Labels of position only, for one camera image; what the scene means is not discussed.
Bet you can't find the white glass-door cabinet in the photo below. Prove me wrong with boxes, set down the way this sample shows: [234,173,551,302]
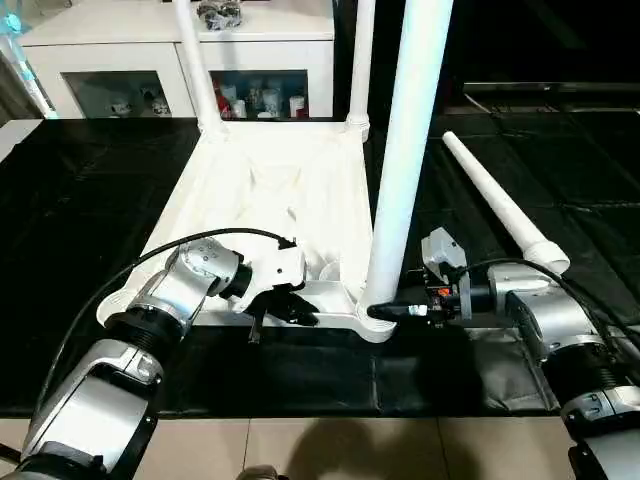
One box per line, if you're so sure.
[17,0,337,121]

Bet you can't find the white plastic table top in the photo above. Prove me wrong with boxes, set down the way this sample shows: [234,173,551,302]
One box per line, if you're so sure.
[96,117,398,344]

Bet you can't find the black work mat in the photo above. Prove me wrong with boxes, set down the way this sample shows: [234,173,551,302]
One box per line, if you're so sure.
[0,100,640,421]

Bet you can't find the dark rounded object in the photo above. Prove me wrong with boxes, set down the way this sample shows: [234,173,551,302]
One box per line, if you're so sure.
[239,464,292,480]

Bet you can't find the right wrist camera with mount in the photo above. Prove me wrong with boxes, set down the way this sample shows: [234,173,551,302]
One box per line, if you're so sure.
[419,226,470,303]

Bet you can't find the white plastic table leg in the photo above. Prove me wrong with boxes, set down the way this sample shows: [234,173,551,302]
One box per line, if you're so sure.
[357,0,457,314]
[441,130,572,277]
[344,0,378,142]
[171,0,226,137]

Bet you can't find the pale blue plastic sheet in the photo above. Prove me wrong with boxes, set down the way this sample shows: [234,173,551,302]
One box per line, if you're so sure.
[0,8,55,119]

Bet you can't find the long black bar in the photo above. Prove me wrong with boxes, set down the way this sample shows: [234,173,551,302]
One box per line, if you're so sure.
[464,81,640,98]

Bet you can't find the dark object on cabinet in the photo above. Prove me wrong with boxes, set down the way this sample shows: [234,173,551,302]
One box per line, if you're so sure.
[196,0,245,30]

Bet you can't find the small red bottle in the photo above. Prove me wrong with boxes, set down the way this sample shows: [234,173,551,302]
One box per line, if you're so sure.
[214,84,233,119]

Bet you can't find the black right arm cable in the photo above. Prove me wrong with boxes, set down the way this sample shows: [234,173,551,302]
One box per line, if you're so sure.
[448,257,640,363]

